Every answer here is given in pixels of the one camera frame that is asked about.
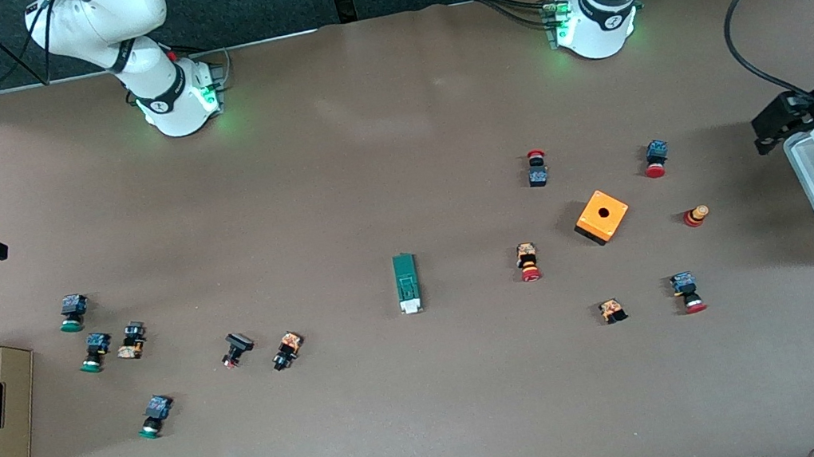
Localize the green load switch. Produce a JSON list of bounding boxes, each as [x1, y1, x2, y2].
[[391, 251, 425, 317]]

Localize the red mushroom push button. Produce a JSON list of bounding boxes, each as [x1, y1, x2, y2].
[[640, 138, 674, 180], [668, 269, 709, 317]]

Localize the red yellow button cap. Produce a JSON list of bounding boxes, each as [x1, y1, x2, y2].
[[681, 203, 712, 230]]

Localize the green mushroom push button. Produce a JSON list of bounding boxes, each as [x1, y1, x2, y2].
[[75, 330, 116, 376], [56, 293, 93, 335], [133, 392, 179, 442]]

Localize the red button black block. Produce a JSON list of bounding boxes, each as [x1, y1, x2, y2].
[[524, 148, 551, 190]]

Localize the orange black contact block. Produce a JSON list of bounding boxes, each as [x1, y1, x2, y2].
[[597, 297, 629, 326]]

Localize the red emergency stop orange block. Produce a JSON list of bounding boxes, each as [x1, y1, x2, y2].
[[513, 240, 543, 284]]

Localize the orange button enclosure box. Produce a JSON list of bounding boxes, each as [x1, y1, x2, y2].
[[569, 185, 635, 250]]

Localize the black selector switch orange block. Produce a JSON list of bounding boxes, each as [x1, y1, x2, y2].
[[113, 319, 151, 363], [268, 329, 308, 373]]

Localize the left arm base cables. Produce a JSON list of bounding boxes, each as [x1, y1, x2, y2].
[[476, 0, 557, 41]]

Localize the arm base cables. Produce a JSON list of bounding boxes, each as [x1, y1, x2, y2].
[[174, 36, 235, 93], [476, 0, 557, 41]]

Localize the black flat square switch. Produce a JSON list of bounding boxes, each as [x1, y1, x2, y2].
[[217, 330, 259, 370]]

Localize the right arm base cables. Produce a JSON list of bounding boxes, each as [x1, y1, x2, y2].
[[174, 36, 235, 93]]

